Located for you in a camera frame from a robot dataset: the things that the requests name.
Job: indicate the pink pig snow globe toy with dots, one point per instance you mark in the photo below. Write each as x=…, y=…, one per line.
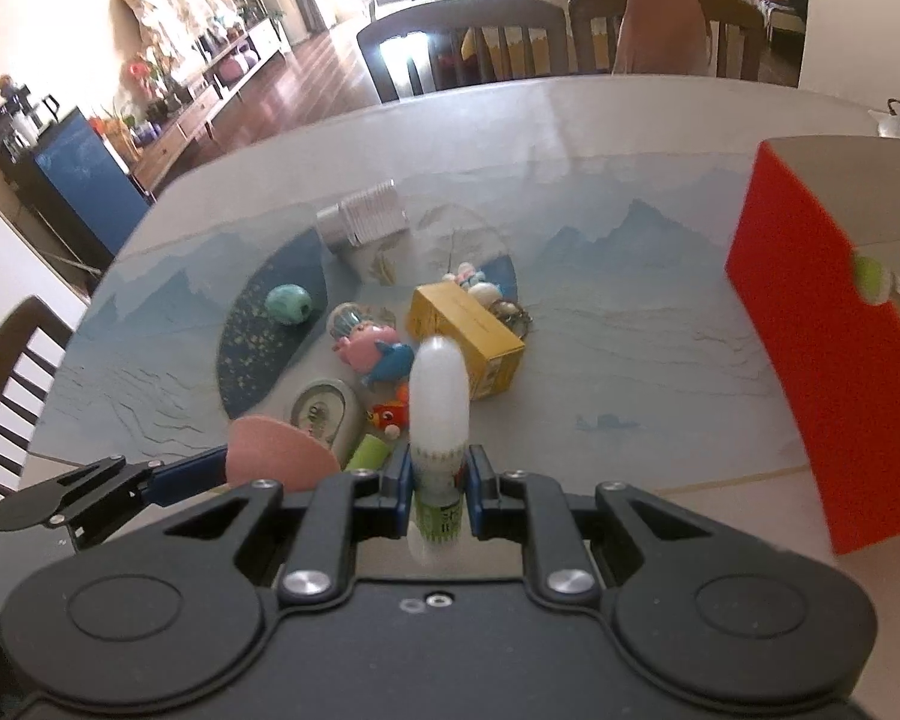
x=356, y=337

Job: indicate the blue dolphin toy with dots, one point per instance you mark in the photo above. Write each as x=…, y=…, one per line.
x=394, y=361

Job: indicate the yellow toy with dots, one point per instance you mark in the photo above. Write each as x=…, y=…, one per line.
x=465, y=330

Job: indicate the pink towel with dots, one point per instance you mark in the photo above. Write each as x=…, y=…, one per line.
x=664, y=22

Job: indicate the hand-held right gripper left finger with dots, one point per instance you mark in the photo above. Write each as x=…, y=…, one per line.
x=397, y=495

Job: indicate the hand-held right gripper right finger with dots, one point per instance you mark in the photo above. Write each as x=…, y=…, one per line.
x=482, y=495

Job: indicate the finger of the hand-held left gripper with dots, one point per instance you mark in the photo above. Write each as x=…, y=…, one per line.
x=187, y=474

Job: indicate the floral cloth cover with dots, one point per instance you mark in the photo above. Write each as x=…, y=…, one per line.
x=172, y=0

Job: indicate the white bottle with green label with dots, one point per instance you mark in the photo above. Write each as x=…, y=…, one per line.
x=439, y=405

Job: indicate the green ball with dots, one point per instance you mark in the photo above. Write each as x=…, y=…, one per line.
x=871, y=277

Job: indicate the pink round pad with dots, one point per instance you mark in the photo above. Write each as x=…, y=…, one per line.
x=277, y=457

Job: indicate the green tube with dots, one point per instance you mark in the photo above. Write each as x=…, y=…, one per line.
x=367, y=456

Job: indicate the teal egg-shaped toy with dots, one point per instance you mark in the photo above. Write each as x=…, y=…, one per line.
x=289, y=304

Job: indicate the blue cabinet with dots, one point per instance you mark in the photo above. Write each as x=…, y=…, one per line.
x=82, y=180

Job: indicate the wooden television cabinet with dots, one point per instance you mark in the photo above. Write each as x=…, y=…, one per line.
x=195, y=112

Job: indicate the wooden dining chair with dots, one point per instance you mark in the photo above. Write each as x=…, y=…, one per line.
x=465, y=15
x=735, y=22
x=15, y=337

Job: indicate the red bird toy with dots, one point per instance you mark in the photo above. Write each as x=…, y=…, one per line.
x=386, y=414

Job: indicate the red cardboard box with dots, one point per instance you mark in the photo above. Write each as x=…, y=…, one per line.
x=795, y=352

